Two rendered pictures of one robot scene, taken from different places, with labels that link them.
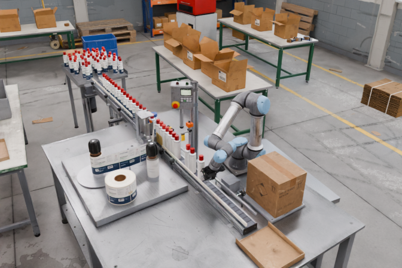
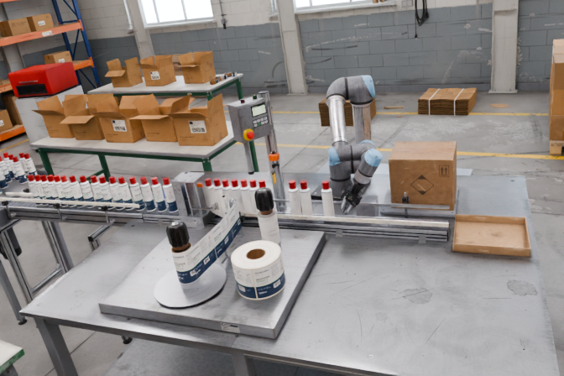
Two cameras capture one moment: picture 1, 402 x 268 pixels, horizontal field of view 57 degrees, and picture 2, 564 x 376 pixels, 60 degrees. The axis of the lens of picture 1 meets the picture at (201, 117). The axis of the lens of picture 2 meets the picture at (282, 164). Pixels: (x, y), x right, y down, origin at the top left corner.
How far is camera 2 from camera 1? 145 cm
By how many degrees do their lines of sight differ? 30
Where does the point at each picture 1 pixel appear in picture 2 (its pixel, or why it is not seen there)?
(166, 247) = (393, 300)
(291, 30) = (207, 70)
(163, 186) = (298, 248)
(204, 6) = (62, 79)
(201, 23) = not seen: hidden behind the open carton
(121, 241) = (333, 329)
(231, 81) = (213, 127)
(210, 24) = not seen: hidden behind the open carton
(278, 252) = (500, 233)
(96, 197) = (228, 305)
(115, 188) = (268, 267)
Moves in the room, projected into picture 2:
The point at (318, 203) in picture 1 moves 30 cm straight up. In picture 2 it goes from (464, 182) to (464, 130)
